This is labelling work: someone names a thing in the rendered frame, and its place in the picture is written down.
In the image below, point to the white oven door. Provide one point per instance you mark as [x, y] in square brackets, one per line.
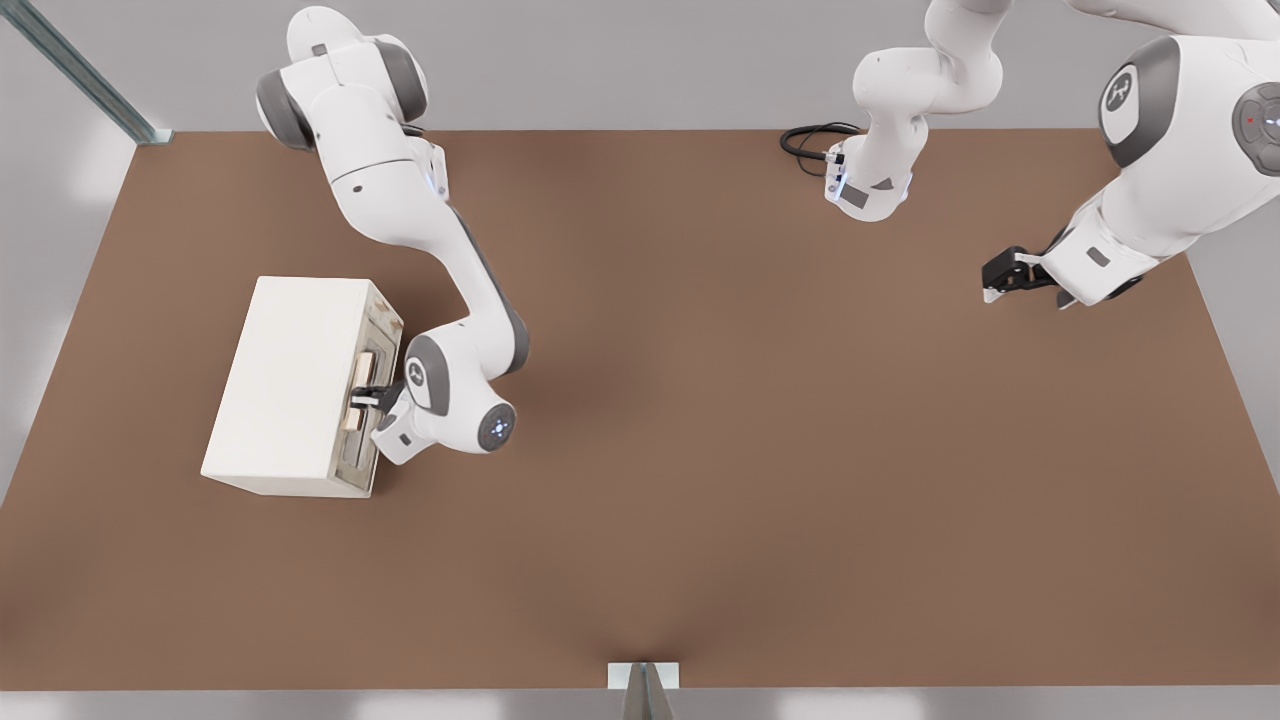
[378, 330]

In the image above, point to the white oven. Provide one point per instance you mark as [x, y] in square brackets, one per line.
[290, 385]

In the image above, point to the silver frame post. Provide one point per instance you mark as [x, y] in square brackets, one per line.
[645, 690]
[80, 70]

